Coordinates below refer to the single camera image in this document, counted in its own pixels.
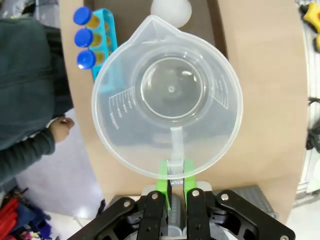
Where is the yellow tube with blue cap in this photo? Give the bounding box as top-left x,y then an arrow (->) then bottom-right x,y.
74,27 -> 104,49
76,49 -> 106,71
72,6 -> 102,27

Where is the person in dark fleece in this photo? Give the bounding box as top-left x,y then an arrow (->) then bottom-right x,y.
0,16 -> 75,151

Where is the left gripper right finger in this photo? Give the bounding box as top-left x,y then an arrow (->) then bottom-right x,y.
183,159 -> 296,240

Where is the red hooded coat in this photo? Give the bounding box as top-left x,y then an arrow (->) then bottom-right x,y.
0,198 -> 20,227

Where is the white plastic bottle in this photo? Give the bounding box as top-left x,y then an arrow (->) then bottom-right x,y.
149,0 -> 193,29

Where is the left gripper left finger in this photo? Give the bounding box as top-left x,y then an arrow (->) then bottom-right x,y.
82,159 -> 174,240

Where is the clear plastic measuring cup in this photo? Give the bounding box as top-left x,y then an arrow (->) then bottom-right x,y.
91,14 -> 244,182

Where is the person's right forearm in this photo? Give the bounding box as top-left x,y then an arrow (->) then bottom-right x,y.
0,128 -> 57,186

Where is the yellow plastic object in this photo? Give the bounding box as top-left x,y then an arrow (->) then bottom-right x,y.
303,2 -> 320,34

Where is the blue test tube rack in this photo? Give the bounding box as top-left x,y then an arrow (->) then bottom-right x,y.
88,7 -> 126,94

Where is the black plastic serving tray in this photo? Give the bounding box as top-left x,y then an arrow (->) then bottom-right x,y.
86,0 -> 230,83

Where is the person's right hand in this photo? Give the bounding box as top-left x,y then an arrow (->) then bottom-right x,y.
48,116 -> 76,144

